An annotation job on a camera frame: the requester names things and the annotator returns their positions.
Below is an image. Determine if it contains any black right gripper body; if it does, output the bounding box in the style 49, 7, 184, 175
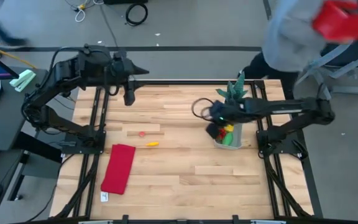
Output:
209, 99, 249, 127

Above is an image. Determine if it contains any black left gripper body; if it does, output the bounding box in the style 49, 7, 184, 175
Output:
111, 55, 138, 84

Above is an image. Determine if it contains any green produce toy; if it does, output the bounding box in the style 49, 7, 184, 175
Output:
221, 133, 234, 147

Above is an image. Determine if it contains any green artificial plant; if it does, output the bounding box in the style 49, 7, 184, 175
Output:
215, 72, 249, 105

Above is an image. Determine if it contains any clear container with toys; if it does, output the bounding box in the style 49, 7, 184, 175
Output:
213, 122, 244, 151

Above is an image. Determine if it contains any person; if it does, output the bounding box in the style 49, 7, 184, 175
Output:
0, 0, 30, 47
237, 0, 334, 101

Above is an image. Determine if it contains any red folded cloth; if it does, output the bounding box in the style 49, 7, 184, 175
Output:
100, 143, 137, 196

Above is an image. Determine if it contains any mint green stapler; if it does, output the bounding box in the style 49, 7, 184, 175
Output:
9, 69, 37, 93

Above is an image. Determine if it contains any dark grey desk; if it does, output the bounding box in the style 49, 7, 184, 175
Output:
0, 65, 63, 203

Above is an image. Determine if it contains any blue-grey office chair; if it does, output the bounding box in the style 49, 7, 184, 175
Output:
293, 29, 358, 98

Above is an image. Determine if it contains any red plastic box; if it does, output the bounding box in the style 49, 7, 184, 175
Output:
310, 0, 358, 44

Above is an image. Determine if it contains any black aluminium table frame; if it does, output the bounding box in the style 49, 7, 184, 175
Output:
50, 78, 324, 224

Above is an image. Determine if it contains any black coiled floor cable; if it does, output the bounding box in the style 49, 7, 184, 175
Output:
124, 2, 149, 27

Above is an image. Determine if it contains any yellow cable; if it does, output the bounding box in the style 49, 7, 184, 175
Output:
0, 40, 37, 70

